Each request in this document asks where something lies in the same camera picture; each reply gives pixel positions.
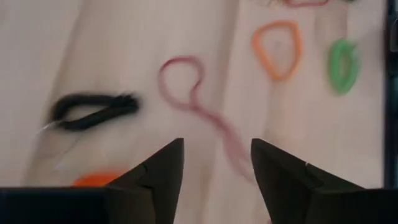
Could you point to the orange rubber band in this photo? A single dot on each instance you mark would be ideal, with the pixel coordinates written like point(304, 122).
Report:
point(258, 51)

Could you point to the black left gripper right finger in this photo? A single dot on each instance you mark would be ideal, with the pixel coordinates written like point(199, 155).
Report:
point(295, 196)

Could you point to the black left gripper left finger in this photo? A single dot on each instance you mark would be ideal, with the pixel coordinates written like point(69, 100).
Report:
point(140, 199)

